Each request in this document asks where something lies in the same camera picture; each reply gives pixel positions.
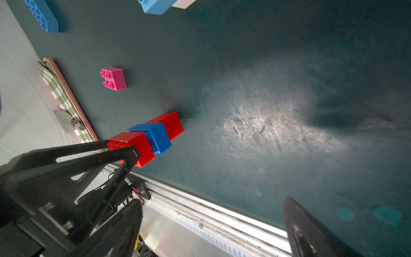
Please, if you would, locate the white long lego brick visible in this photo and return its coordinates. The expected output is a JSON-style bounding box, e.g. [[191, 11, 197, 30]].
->
[[172, 0, 197, 9]]

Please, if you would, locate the magenta small lego brick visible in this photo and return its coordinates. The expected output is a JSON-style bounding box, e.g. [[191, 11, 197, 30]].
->
[[100, 67, 127, 91]]

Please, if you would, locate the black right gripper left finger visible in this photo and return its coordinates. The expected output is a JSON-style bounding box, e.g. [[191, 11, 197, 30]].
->
[[68, 200, 142, 257]]

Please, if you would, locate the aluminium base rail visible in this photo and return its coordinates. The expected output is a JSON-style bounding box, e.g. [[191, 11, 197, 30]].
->
[[102, 162, 291, 257]]

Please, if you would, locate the small red lego cube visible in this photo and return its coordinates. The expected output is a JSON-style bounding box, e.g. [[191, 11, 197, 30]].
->
[[146, 112, 184, 141]]

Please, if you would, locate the red long lego brick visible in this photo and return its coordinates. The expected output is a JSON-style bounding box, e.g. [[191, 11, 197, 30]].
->
[[106, 131, 156, 168]]

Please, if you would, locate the light blue small lego brick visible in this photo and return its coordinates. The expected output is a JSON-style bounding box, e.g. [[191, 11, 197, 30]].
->
[[138, 0, 177, 15]]

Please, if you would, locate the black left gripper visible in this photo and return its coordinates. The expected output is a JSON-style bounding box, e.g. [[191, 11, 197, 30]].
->
[[1, 139, 140, 257]]

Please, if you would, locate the pink plastic tray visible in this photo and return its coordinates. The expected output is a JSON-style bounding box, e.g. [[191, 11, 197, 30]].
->
[[41, 57, 101, 143]]

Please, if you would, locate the light blue long lego brick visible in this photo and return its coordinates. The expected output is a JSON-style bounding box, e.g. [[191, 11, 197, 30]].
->
[[25, 0, 60, 33]]

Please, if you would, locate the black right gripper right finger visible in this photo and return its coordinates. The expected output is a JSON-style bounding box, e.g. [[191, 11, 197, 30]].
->
[[281, 198, 361, 257]]

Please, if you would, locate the dark blue long lego brick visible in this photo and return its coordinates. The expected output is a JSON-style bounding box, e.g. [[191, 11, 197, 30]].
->
[[126, 123, 172, 154]]

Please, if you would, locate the green checkered cloth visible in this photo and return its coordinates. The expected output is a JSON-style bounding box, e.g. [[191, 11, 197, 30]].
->
[[37, 61, 95, 144]]

